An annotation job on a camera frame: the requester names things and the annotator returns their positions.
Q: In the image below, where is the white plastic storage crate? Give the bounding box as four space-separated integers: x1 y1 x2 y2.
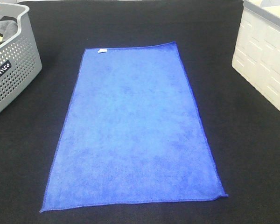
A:
232 0 280 111

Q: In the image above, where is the grey perforated laundry basket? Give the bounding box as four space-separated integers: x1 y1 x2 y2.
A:
0 2 42 112

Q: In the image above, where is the blue microfiber towel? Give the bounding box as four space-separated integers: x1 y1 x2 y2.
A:
41 42 226 212

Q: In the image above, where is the black table cover cloth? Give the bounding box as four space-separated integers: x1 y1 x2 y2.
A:
0 0 280 224

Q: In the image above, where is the grey towel in basket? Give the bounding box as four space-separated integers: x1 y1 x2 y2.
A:
0 20 18 42

